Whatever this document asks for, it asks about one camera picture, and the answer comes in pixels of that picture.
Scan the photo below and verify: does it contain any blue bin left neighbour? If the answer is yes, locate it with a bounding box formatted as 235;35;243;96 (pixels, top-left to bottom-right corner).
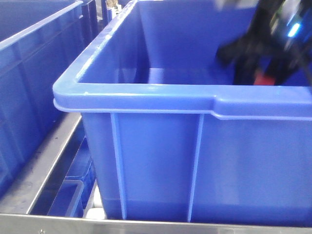
0;0;85;195

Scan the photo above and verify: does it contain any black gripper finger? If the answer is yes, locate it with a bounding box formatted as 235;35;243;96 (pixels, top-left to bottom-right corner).
264;52;299;85
233;54;260;85

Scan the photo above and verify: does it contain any stainless steel shelf rack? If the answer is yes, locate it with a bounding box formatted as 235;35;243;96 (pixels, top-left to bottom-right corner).
0;0;312;234

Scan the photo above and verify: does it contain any red cube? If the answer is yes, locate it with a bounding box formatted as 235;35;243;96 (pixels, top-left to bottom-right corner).
253;70;276;86

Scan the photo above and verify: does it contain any large blue target bin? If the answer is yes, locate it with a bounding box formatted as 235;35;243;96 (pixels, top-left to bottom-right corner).
53;0;312;227

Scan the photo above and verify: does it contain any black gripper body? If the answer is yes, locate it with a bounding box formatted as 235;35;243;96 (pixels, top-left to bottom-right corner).
215;0;312;68

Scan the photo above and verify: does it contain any blue bin lower shelf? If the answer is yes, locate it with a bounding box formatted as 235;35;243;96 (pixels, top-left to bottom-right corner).
30;136;97;219

